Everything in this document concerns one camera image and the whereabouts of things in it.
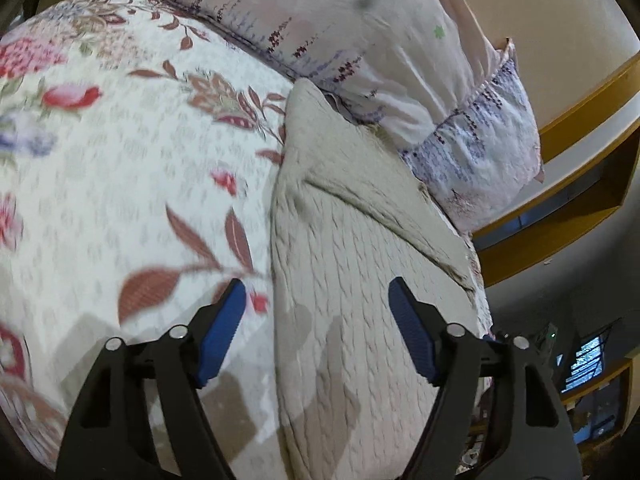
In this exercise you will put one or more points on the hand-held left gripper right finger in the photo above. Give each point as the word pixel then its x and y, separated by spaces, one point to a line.
pixel 414 332

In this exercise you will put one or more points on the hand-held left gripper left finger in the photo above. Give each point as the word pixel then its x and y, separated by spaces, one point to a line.
pixel 220 332

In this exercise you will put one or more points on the floral bed quilt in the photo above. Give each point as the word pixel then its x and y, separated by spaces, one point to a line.
pixel 125 170

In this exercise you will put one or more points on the lavender floral pillow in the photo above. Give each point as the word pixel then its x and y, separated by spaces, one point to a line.
pixel 370 35

